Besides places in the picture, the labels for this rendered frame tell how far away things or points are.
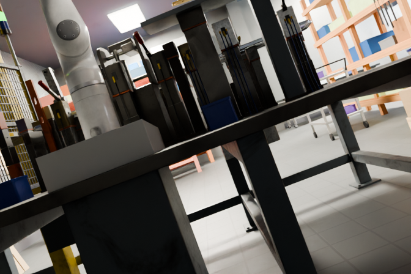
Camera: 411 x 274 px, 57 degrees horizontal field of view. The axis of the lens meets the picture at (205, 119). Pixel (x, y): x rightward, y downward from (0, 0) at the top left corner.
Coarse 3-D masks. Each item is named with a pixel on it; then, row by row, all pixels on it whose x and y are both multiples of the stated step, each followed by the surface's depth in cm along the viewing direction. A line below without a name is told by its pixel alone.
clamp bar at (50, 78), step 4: (48, 68) 167; (44, 72) 166; (48, 72) 167; (52, 72) 168; (48, 76) 167; (52, 76) 167; (48, 80) 168; (52, 80) 168; (48, 84) 168; (52, 84) 168; (56, 84) 168; (52, 88) 168; (56, 88) 168; (56, 92) 168; (60, 92) 169; (60, 96) 169; (56, 100) 169
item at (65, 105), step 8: (56, 104) 164; (64, 104) 166; (56, 112) 164; (64, 112) 164; (56, 120) 164; (64, 120) 164; (72, 120) 168; (64, 128) 164; (72, 128) 166; (64, 136) 165; (72, 136) 165; (72, 144) 165
